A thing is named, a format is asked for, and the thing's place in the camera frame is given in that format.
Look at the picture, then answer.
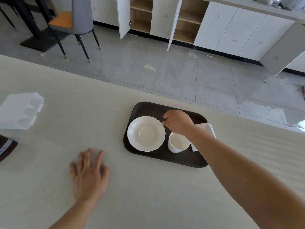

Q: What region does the pile of clutter on counter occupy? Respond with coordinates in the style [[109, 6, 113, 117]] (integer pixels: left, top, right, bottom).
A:
[[252, 0, 296, 10]]

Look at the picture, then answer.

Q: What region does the white scalloped saucer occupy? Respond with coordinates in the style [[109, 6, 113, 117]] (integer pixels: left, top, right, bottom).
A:
[[127, 116, 166, 152]]

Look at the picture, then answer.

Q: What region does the wooden table with black base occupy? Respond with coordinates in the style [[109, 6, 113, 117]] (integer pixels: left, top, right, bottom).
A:
[[9, 0, 62, 53]]

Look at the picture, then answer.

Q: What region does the dark brown cocoa tub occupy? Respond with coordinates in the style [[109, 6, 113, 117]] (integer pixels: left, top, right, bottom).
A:
[[0, 135, 18, 163]]

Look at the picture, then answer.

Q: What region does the narrow open white cabinet door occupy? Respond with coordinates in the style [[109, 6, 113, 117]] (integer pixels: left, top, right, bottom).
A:
[[116, 0, 131, 40]]

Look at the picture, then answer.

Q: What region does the grey chair with orange seat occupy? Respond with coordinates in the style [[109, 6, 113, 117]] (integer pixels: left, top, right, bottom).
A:
[[48, 0, 101, 64]]

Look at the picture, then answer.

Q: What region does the clear plastic wrap on floor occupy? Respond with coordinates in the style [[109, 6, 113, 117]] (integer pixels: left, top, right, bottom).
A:
[[187, 47, 199, 59]]

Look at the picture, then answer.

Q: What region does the white cup with handle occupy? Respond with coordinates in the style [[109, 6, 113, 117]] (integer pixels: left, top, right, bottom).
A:
[[167, 132, 191, 154]]

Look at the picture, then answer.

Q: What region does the white cabinet unit with counter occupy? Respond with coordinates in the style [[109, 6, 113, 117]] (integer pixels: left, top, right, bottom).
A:
[[90, 0, 305, 77]]

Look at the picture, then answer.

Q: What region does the translucent plastic organizer box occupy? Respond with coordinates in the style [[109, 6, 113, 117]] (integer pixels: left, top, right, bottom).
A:
[[0, 92, 45, 130]]

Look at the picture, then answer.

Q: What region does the person's right forearm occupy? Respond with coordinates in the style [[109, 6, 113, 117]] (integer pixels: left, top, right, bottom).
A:
[[186, 124, 305, 229]]

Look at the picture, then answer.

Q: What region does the person's left hand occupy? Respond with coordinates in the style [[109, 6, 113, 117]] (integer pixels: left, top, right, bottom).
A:
[[70, 148, 110, 203]]

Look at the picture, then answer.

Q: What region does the white napkin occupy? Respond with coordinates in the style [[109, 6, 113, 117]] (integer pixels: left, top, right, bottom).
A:
[[189, 122, 217, 152]]

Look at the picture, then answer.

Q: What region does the dark brown tray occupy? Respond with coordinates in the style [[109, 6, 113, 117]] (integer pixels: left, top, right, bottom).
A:
[[123, 101, 209, 169]]

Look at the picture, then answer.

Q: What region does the person's right hand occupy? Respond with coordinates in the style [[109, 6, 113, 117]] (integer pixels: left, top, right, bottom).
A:
[[162, 110, 196, 136]]

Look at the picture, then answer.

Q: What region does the wide open white cabinet door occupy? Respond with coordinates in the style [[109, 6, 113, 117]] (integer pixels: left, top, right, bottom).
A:
[[259, 21, 305, 77]]

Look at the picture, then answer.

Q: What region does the thin open white cabinet door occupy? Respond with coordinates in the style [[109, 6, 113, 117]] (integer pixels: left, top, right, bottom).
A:
[[167, 0, 183, 52]]

